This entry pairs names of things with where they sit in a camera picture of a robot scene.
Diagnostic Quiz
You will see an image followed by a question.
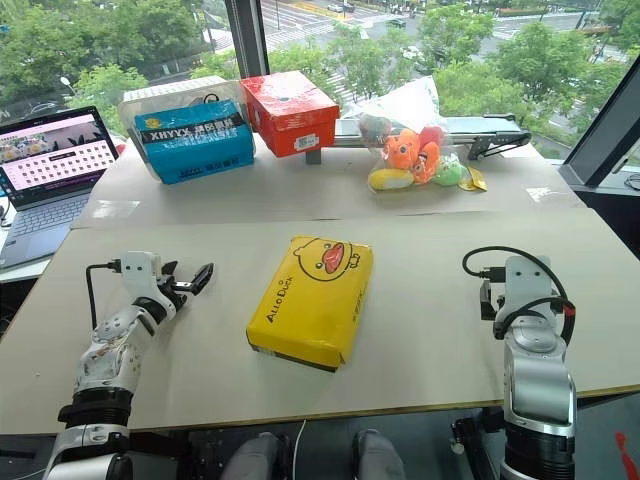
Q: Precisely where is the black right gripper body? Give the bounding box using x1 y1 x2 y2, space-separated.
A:
479 277 507 324

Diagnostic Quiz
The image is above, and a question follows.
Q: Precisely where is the dark window pillar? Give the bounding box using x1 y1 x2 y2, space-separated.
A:
223 0 272 82

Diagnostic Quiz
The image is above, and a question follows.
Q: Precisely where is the green plush toy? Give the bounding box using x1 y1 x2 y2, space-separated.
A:
431 152 471 189

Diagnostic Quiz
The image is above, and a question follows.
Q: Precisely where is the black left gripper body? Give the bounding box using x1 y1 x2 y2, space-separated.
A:
157 272 195 310

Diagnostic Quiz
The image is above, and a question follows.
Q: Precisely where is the black metal frame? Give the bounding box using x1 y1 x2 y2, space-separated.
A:
449 405 507 480

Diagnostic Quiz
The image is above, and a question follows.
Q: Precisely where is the grey rounded shape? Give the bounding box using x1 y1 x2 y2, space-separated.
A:
351 428 407 480

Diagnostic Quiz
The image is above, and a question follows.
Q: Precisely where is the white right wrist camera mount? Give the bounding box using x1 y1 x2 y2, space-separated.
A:
501 255 557 314

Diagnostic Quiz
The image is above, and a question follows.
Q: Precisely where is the yellow duck tissue pack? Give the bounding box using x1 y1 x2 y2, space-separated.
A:
245 235 375 374

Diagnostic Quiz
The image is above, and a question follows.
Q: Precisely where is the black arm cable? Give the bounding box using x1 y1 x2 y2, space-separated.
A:
461 245 577 347
85 258 123 332

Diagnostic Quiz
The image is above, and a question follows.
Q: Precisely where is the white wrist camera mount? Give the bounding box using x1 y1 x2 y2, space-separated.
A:
120 250 163 297
501 255 557 314

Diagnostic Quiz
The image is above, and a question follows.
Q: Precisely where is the open laptop computer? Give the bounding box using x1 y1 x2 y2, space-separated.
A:
0 105 122 272

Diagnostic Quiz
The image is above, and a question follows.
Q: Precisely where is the red box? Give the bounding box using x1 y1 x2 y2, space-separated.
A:
239 70 341 160

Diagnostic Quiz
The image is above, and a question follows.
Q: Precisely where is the clear plastic bag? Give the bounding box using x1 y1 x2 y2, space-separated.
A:
355 76 452 157

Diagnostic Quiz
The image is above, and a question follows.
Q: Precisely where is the small yellow packet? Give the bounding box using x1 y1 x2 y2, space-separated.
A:
458 166 489 193

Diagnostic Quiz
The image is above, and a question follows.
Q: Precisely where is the orange clownfish plush toy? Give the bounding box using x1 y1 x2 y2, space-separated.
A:
410 141 442 185

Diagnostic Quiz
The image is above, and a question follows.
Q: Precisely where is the black conveyor belt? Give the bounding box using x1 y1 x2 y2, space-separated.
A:
333 113 533 162

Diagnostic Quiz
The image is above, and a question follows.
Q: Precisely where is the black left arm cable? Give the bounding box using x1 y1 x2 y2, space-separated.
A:
85 258 123 332

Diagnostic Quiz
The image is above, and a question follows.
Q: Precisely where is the thin white cable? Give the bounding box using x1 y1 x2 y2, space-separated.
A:
291 418 308 480

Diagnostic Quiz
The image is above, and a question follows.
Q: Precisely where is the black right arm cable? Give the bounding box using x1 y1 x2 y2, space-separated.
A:
461 245 577 347

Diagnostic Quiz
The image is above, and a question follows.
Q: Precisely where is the red plush toy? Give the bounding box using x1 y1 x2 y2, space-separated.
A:
418 125 446 149

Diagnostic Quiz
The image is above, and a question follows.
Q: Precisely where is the blue plastic-wrapped box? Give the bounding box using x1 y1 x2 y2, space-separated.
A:
132 98 257 186

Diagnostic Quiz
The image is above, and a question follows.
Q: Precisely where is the dark slanted window frame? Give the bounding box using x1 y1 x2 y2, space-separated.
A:
558 53 640 194

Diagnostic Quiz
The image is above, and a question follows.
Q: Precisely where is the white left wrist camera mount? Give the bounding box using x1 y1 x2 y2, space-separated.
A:
120 250 163 297

